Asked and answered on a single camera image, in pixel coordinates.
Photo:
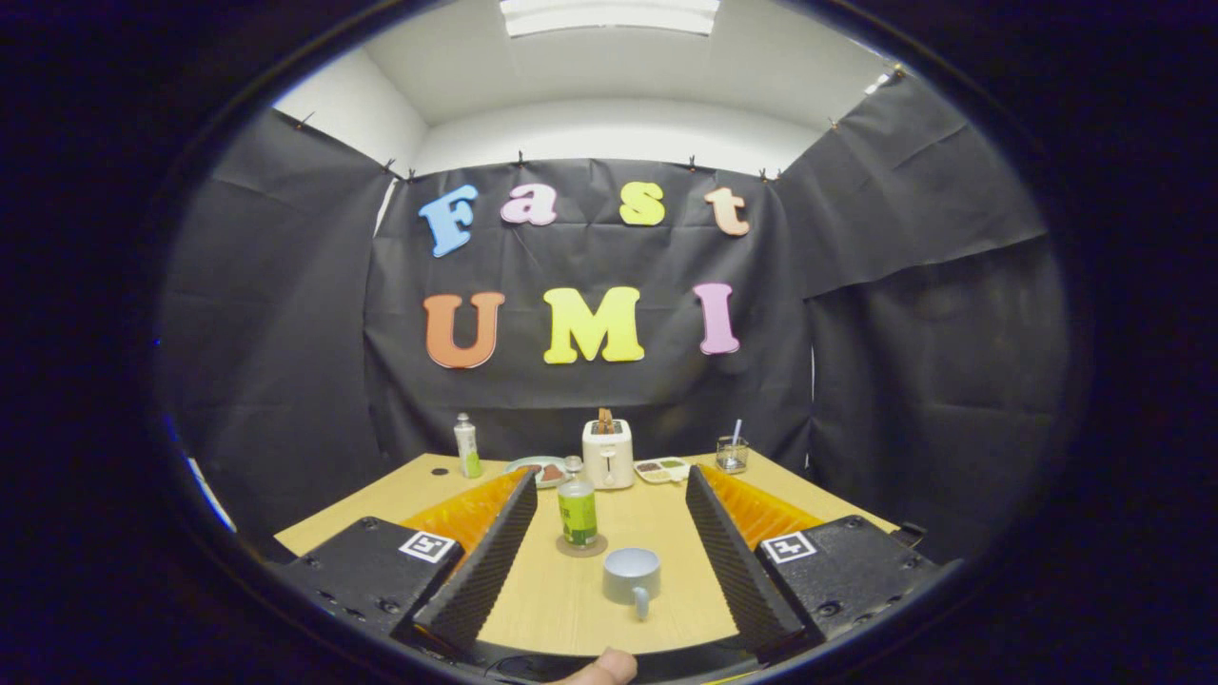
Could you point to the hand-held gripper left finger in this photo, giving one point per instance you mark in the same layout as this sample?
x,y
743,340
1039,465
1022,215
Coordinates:
x,y
490,561

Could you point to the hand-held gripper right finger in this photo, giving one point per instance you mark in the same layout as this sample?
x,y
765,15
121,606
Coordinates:
x,y
733,561

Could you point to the green label juice bottle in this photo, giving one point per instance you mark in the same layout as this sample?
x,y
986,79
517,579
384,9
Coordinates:
x,y
578,518

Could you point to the light grey cup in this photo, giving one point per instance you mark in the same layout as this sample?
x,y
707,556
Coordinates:
x,y
628,580

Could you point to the round brown coaster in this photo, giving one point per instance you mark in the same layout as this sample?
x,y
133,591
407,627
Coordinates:
x,y
599,549

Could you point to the wooden table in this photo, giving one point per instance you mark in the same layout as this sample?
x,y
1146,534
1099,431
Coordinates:
x,y
533,609

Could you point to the green plate with food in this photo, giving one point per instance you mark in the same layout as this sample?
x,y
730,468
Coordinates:
x,y
533,471

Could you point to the clear glass holder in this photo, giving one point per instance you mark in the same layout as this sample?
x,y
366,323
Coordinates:
x,y
732,459

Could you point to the white divided snack tray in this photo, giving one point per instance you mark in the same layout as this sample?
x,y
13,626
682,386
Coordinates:
x,y
661,470

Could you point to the white and green tube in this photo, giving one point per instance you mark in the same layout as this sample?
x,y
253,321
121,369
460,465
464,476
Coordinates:
x,y
467,447

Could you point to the white toaster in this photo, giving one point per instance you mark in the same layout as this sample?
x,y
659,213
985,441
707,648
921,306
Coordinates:
x,y
608,461

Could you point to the brown toast slice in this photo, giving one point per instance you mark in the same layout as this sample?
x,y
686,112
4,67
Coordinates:
x,y
605,419

